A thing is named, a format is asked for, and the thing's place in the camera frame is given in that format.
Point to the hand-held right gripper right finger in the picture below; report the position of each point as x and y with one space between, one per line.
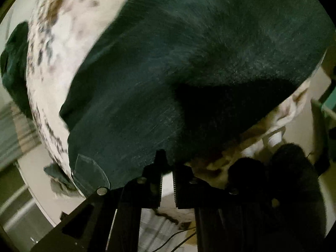
181 189

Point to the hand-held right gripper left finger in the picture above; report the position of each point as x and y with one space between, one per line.
155 189

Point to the dark green pants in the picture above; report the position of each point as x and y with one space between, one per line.
183 57

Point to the white spotted printed blanket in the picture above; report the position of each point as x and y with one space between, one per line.
65 44

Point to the dark green cloth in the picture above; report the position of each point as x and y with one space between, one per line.
15 57

